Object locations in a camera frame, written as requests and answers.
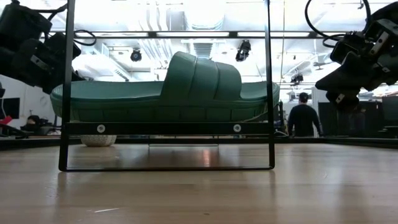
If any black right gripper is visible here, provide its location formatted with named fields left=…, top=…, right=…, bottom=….
left=315, top=18, right=398, bottom=112

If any green plant in white pot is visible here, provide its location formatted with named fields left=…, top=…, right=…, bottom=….
left=80, top=134, right=118, bottom=147

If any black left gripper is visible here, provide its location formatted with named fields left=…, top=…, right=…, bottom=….
left=0, top=37, right=86, bottom=95

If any person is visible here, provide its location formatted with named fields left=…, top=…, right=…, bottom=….
left=287, top=92, right=324, bottom=138
left=20, top=114, right=62, bottom=136

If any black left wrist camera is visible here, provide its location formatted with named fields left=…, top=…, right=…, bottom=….
left=46, top=32, right=82, bottom=60

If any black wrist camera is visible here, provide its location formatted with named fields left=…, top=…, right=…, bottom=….
left=329, top=32, right=374, bottom=65
left=46, top=32, right=82, bottom=60

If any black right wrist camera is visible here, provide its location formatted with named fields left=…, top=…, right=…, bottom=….
left=329, top=32, right=374, bottom=65

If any teal rubber slide sandal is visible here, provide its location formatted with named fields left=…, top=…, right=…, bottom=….
left=49, top=51, right=280, bottom=123

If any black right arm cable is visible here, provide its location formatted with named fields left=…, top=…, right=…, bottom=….
left=303, top=0, right=373, bottom=49

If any black metal wooden shoe shelf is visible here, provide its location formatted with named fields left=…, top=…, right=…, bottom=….
left=58, top=0, right=276, bottom=172

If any black computer monitor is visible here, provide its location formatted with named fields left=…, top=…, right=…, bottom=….
left=381, top=95, right=398, bottom=127
left=0, top=98, right=21, bottom=119

